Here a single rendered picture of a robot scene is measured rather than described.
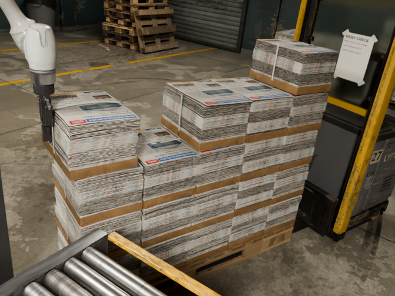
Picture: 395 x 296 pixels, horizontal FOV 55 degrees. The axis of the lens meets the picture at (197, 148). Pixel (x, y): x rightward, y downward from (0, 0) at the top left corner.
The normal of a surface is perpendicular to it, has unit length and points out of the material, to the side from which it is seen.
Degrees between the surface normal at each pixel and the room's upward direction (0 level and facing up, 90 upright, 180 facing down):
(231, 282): 0
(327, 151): 90
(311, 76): 90
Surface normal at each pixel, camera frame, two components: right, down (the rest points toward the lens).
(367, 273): 0.11, -0.90
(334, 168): -0.82, 0.16
